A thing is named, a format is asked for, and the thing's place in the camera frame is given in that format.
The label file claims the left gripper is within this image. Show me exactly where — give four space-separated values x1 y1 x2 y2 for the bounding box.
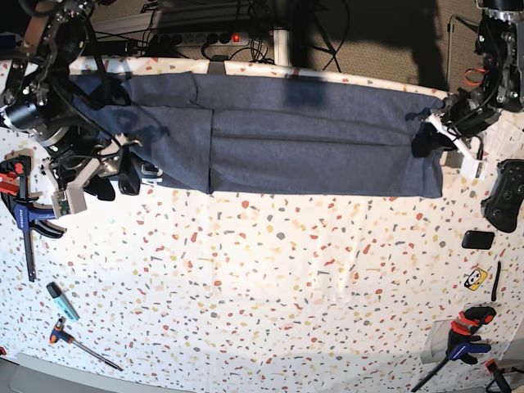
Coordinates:
405 110 488 180

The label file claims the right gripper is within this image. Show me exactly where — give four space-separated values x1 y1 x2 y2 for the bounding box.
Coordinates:
41 137 142 217

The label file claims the blue grey T-shirt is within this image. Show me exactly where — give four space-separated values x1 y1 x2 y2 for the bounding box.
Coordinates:
82 73 443 198

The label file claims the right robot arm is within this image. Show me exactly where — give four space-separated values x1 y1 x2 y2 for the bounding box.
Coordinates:
1 1 141 217

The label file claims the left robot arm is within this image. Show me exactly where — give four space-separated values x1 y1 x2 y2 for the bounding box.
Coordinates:
411 1 523 179

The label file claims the black game controller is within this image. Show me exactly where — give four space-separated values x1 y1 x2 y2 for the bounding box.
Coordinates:
481 159 523 233

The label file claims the blue black bar clamp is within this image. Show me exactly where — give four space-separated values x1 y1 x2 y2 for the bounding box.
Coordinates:
1 155 66 282

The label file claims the small black case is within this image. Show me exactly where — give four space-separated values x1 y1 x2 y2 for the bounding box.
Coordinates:
462 230 495 251

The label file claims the teal highlighter pen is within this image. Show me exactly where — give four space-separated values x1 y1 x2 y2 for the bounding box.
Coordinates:
46 282 79 322

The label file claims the yellow face sticker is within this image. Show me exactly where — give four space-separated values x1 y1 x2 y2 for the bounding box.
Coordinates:
463 268 487 291

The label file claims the white power strip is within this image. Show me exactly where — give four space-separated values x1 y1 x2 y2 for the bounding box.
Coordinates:
150 32 250 47

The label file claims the dark grey table clip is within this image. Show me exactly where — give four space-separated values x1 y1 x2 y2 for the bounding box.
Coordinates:
207 55 228 75

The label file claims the patterned terrazzo table cloth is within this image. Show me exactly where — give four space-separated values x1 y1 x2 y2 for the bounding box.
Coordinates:
1 113 523 392

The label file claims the red black bar clamp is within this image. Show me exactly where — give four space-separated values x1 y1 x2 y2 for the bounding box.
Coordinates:
411 306 496 392

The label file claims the orange T-handle hex key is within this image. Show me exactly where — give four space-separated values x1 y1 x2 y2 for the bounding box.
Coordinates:
49 317 124 372

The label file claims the white table leg post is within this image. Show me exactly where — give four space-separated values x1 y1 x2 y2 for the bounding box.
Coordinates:
273 29 291 67

